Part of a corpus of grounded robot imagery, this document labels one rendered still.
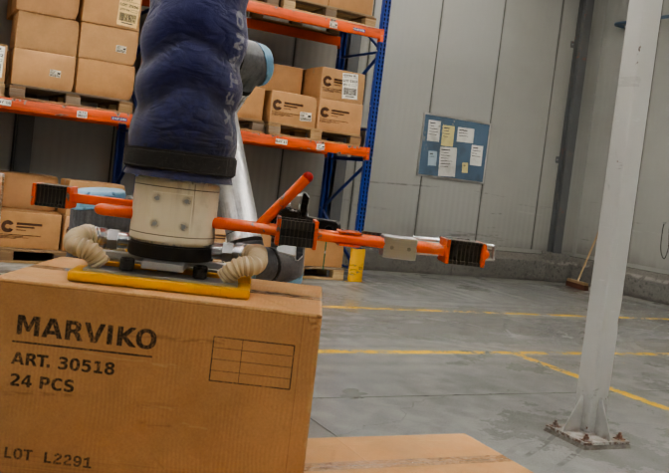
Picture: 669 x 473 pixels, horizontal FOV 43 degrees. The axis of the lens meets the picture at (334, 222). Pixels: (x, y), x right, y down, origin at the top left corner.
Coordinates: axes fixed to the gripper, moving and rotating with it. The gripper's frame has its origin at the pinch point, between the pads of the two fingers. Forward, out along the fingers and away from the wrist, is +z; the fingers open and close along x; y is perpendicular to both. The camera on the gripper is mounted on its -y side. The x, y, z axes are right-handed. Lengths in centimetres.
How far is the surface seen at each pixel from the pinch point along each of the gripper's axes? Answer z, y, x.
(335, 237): 17.0, -5.7, -0.4
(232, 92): 19.7, 18.2, 26.0
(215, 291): 28.4, 16.9, -12.2
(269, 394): 35.3, 4.9, -29.1
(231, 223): 17.0, 15.6, 0.1
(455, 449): -20, -46, -53
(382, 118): -974, -147, 105
